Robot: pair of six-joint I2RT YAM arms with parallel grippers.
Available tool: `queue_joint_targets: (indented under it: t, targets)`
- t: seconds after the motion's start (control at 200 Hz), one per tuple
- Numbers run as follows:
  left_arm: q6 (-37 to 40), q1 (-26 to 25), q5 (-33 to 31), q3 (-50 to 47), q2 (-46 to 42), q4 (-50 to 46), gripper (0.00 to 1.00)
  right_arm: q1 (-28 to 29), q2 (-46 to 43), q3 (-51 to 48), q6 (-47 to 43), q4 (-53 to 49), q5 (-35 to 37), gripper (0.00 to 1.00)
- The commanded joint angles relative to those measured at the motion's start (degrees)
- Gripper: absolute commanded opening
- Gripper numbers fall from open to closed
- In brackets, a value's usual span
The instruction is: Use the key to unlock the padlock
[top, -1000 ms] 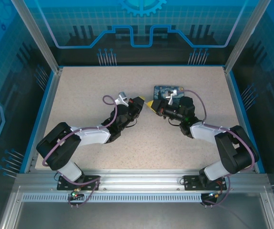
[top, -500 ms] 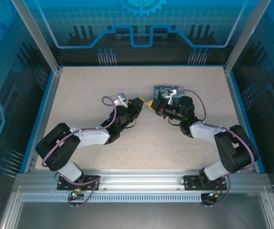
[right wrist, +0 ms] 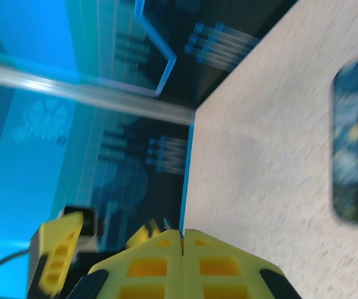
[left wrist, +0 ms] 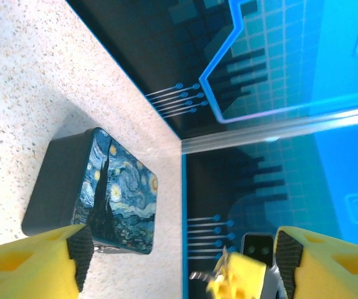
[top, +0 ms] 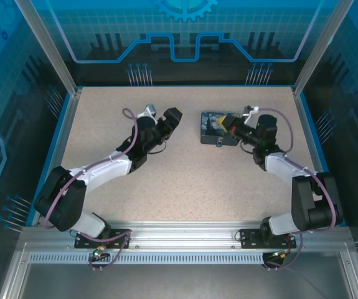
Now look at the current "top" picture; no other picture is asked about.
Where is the starry night painted tin box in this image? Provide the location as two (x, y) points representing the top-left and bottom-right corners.
(200, 111), (242, 146)

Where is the aluminium mounting beam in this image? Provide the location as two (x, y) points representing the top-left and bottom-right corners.
(19, 221), (354, 250)

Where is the grey metal bench panel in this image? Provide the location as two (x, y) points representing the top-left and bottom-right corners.
(0, 241), (358, 299)

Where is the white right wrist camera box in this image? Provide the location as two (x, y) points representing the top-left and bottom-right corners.
(242, 105), (260, 118)

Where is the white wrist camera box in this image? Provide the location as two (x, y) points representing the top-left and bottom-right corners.
(242, 105), (260, 118)
(136, 104), (158, 120)

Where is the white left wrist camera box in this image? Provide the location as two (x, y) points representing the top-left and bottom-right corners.
(136, 104), (158, 120)

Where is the aluminium side rail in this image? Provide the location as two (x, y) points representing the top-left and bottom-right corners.
(31, 88), (83, 227)
(292, 87), (338, 227)

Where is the aluminium frame post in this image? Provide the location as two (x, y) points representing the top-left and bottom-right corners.
(13, 0), (83, 96)
(292, 0), (356, 96)

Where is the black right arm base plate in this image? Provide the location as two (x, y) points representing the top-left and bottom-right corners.
(239, 229), (297, 249)

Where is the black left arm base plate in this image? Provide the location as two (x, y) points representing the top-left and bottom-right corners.
(74, 229), (132, 249)

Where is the slotted grey cable duct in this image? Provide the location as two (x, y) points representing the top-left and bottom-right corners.
(28, 252), (271, 265)

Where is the left cable connector with led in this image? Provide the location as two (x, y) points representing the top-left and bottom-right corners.
(92, 245), (110, 262)

